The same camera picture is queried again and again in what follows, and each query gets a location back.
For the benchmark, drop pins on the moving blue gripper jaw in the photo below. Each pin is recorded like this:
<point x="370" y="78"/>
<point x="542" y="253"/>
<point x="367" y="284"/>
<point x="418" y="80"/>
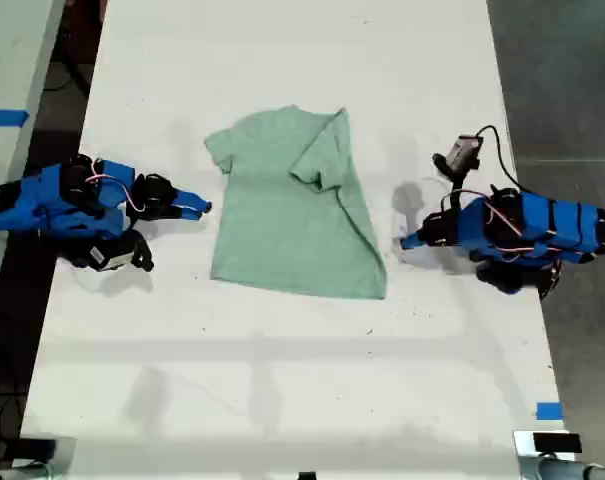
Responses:
<point x="419" y="244"/>
<point x="192" y="200"/>

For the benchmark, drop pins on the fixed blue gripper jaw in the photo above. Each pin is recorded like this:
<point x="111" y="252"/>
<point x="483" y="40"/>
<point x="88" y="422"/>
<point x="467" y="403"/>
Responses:
<point x="416" y="237"/>
<point x="182" y="214"/>

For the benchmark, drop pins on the pale green T-shirt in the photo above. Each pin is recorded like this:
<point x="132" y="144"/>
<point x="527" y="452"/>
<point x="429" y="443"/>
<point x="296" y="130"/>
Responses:
<point x="282" y="225"/>

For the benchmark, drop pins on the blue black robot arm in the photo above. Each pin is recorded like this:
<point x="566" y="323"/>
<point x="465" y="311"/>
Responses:
<point x="547" y="220"/>
<point x="42" y="200"/>

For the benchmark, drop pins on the long blue tape strip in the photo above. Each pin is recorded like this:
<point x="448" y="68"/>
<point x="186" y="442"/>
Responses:
<point x="4" y="118"/>

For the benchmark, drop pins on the pale side table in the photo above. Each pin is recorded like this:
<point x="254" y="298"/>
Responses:
<point x="12" y="60"/>

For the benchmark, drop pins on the square blue tape piece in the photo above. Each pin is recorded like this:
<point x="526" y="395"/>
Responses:
<point x="549" y="411"/>

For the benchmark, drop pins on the small black box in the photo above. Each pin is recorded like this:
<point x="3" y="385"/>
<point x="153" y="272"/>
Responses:
<point x="557" y="443"/>
<point x="37" y="450"/>

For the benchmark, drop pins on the grey metal tube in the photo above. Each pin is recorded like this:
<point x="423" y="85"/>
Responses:
<point x="557" y="470"/>

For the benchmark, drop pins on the black camera stalk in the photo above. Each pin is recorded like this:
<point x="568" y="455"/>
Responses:
<point x="142" y="255"/>
<point x="449" y="172"/>

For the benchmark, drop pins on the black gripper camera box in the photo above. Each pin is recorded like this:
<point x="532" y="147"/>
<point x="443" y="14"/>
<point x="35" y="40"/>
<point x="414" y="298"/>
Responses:
<point x="109" y="257"/>

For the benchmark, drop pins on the grey gripper camera box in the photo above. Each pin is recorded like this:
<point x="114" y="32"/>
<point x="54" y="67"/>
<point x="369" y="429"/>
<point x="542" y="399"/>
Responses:
<point x="462" y="150"/>

